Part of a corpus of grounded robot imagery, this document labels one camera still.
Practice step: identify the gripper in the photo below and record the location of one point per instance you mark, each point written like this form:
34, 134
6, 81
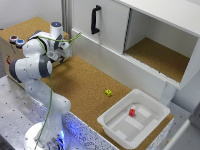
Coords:
60, 50

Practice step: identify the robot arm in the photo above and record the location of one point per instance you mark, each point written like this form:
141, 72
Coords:
33, 66

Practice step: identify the white sliding door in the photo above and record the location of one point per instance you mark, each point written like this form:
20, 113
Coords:
111, 23

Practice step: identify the white cabinet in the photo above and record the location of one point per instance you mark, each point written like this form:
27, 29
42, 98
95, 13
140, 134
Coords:
160, 56

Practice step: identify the pink block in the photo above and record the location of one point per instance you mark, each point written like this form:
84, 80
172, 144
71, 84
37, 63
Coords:
132, 112

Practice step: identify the red button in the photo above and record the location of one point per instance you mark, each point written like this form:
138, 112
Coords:
13, 38

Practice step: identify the white plastic box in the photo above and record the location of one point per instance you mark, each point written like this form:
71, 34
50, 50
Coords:
133, 128

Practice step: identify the blue button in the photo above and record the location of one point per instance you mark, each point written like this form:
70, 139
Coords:
20, 42

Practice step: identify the yellow block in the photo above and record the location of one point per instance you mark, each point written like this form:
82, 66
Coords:
108, 92

